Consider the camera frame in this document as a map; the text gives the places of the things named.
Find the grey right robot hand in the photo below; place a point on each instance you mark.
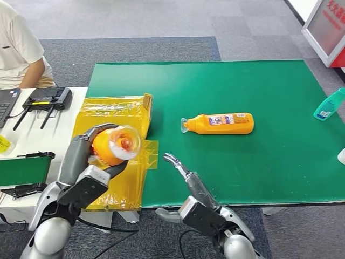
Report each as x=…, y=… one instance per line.
x=199, y=187

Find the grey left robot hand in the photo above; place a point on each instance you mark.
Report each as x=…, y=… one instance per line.
x=75, y=157

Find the orange plastic bottle clear cap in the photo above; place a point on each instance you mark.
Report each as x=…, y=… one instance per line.
x=105, y=150
x=224, y=125

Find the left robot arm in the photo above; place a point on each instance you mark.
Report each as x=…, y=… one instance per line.
x=51, y=236

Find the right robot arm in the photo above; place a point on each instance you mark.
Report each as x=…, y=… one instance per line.
x=237, y=246

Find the person's forearm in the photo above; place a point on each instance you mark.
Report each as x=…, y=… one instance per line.
x=33, y=75

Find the teal plastic bottle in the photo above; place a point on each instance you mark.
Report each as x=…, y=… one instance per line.
x=327, y=105

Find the green table mat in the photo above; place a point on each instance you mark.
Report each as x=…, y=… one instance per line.
x=242, y=171

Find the black remote controller with antennas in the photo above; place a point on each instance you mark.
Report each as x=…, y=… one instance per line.
x=48, y=97

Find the green panel on black stand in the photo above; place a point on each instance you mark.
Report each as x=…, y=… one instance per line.
x=21, y=171

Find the yellow taped cardboard box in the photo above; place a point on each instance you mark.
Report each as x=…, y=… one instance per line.
x=121, y=114

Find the yellow label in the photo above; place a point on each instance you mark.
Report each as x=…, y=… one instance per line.
x=4, y=144

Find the grey laptop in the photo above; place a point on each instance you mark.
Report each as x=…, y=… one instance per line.
x=7, y=107

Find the person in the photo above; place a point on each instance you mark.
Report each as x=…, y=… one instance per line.
x=16, y=43

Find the red and white cabinet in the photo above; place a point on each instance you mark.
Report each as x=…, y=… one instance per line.
x=327, y=28

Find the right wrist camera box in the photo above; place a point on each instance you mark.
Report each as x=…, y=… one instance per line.
x=199, y=218

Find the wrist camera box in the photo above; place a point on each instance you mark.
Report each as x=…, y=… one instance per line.
x=199, y=218
x=83, y=191

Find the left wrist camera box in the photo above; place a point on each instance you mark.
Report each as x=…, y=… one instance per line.
x=83, y=191

